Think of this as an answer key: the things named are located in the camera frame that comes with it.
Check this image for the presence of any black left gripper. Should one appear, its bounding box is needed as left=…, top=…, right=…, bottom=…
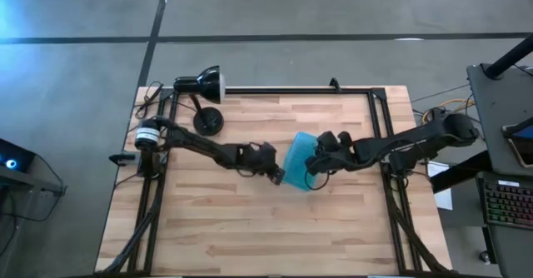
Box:
left=237, top=152, right=287, bottom=186

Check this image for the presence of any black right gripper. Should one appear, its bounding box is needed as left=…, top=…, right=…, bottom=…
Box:
left=306, top=131, right=360, bottom=178

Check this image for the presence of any black desk lamp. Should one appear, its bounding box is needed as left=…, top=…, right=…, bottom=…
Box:
left=172, top=64, right=227, bottom=138

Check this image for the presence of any white paper sheet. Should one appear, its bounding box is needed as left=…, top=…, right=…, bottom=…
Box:
left=426, top=161, right=455, bottom=212

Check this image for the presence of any black desk support bar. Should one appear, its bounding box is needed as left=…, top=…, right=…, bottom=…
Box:
left=430, top=150, right=493, bottom=194

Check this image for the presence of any grey side desk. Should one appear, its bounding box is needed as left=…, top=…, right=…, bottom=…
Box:
left=466, top=62, right=533, bottom=278

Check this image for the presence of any backlit black keyboard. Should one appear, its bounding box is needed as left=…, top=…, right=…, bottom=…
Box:
left=475, top=170, right=533, bottom=231

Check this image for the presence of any tablet computer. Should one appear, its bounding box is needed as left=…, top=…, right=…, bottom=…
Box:
left=501, top=117, right=533, bottom=169

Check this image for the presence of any black pole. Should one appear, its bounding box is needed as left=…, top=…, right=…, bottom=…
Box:
left=484, top=33, right=533, bottom=81

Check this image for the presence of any black side stand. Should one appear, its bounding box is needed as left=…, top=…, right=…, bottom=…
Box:
left=0, top=137, right=68, bottom=230

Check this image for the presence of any black device blue light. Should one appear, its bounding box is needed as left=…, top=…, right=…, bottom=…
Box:
left=0, top=137, right=37, bottom=173

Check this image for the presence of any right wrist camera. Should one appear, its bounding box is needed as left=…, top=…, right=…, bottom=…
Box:
left=316, top=130, right=340, bottom=151

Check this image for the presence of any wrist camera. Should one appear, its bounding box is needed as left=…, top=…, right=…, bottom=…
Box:
left=248, top=141, right=277, bottom=156
left=316, top=130, right=340, bottom=151

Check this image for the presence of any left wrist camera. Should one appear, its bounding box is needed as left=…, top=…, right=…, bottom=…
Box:
left=248, top=141, right=277, bottom=156

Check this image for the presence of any black table frame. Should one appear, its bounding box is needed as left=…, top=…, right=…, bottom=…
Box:
left=94, top=87, right=451, bottom=276

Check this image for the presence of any black lamp cord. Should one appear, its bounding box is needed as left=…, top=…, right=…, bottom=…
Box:
left=134, top=81, right=166, bottom=122

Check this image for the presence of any yellow cable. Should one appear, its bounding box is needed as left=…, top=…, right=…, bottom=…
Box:
left=421, top=97, right=476, bottom=123

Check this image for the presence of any black edge bracket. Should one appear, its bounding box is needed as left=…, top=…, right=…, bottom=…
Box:
left=108, top=151, right=141, bottom=168

